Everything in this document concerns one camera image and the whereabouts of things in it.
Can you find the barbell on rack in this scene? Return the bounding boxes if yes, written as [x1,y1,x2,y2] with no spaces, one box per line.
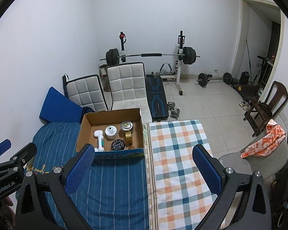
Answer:
[100,47,200,66]

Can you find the blue foam mat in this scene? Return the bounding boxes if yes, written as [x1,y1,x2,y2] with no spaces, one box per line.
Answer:
[39,87,94,123]

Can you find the black lid white jar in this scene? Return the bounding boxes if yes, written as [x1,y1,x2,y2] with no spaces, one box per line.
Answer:
[111,139,126,151]

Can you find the gold round tin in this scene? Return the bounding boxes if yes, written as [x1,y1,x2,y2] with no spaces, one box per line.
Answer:
[125,131,133,146]

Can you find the white cream jar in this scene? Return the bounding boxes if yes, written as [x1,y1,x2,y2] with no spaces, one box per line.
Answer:
[105,125,118,140]

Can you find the white barbell rack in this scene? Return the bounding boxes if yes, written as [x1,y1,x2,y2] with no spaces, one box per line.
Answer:
[119,30,185,96]

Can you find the silver round tin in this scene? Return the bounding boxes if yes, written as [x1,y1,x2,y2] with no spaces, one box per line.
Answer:
[121,121,134,133]

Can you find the orange patterned cloth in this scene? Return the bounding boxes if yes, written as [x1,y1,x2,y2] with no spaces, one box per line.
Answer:
[240,119,286,159]

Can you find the right grey padded chair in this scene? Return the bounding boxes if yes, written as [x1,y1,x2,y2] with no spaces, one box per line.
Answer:
[107,62,152,124]

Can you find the white tube with green label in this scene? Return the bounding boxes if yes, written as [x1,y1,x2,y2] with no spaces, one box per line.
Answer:
[97,135,104,152]

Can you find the left grey padded chair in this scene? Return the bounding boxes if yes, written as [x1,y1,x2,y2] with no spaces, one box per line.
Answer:
[62,74,109,112]

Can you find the person's left hand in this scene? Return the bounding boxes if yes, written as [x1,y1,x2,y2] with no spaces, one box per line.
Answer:
[0,196,15,230]

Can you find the grey dumbbells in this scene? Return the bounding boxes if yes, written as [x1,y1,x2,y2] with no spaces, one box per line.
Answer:
[167,101,180,119]

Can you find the dark wooden chair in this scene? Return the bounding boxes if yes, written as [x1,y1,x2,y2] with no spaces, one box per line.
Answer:
[243,80,288,137]

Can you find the grey armchair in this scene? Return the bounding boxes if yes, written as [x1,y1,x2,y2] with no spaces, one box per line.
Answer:
[218,132,288,199]

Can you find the grey padded chair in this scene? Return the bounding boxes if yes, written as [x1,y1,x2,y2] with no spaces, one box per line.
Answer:
[62,74,109,112]
[107,62,152,124]

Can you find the black weight bench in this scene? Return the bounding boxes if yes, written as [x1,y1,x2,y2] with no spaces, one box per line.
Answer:
[145,75,169,122]

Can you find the cardboard box with milk print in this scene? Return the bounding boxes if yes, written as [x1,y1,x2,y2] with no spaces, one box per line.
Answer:
[76,108,145,159]

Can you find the plaid checkered quilt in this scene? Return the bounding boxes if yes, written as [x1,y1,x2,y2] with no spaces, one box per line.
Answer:
[145,120,216,229]

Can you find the barbell on floor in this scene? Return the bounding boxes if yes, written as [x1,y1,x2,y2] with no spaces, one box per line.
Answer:
[197,73,233,88]

